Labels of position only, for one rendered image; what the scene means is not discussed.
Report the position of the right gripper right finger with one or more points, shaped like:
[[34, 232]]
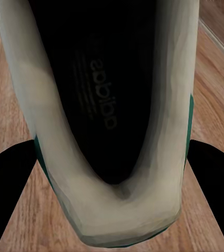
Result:
[[207, 163]]

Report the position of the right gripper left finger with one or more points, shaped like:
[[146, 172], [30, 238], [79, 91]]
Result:
[[16, 164]]

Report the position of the gym shoe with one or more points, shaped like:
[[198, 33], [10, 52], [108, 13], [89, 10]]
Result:
[[106, 89]]

